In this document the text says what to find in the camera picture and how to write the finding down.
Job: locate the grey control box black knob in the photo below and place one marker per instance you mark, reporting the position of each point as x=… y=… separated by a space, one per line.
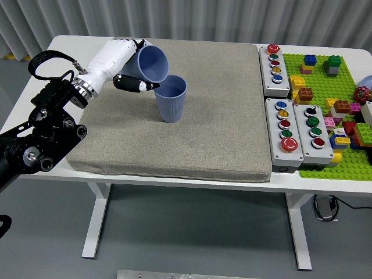
x=325 y=151

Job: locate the pale blue bowl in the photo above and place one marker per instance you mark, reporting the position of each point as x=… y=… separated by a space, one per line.
x=367 y=81

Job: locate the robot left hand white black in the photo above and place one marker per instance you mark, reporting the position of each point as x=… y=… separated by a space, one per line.
x=107 y=64

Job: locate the yellow black floor tape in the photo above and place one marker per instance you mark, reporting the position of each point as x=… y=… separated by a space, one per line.
x=16 y=57

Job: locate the grey pleated curtain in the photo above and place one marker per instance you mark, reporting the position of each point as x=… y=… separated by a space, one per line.
x=203 y=17

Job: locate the red toy brick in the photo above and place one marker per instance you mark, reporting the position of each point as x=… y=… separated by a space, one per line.
x=348 y=128

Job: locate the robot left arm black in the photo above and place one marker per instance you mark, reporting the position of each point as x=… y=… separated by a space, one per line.
x=43 y=130

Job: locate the blue ribbed plastic cup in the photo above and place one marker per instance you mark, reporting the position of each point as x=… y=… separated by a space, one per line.
x=171 y=107
x=152 y=62

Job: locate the magenta toy brick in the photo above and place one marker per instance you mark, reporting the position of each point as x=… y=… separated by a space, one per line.
x=355 y=109

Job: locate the grey power adapter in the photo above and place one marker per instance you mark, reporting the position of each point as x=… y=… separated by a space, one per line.
x=324 y=209

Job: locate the pink toy brick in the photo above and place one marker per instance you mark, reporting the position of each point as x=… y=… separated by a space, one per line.
x=328 y=122
x=305 y=70

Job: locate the grey five-button control box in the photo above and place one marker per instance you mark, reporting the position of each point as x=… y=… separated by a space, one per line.
x=283 y=87
x=274 y=139

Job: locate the white box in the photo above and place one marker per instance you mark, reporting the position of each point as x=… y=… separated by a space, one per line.
x=367 y=112

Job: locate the small white printed brick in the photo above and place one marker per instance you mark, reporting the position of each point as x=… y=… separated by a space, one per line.
x=338 y=133

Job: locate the white toy brick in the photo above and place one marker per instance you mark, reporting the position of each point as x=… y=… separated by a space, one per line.
x=338 y=115

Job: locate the green toy brick baseplate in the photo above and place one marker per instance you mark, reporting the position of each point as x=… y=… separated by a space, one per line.
x=319 y=84

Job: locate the white table leg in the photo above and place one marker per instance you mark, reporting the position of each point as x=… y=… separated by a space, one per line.
x=299 y=232
x=96 y=221

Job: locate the grey toy brick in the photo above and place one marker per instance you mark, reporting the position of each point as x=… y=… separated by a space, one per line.
x=332 y=71

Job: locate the brown toy brick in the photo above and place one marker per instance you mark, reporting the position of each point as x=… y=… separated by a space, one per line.
x=342 y=106
x=305 y=94

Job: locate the grey-brown fabric mat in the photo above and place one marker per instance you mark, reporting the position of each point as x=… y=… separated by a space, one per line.
x=203 y=116

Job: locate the blue and yellow toy brick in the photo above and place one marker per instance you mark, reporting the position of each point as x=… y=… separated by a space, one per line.
x=334 y=142

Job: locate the large green toy brick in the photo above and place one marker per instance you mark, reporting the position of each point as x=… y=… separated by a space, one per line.
x=363 y=130

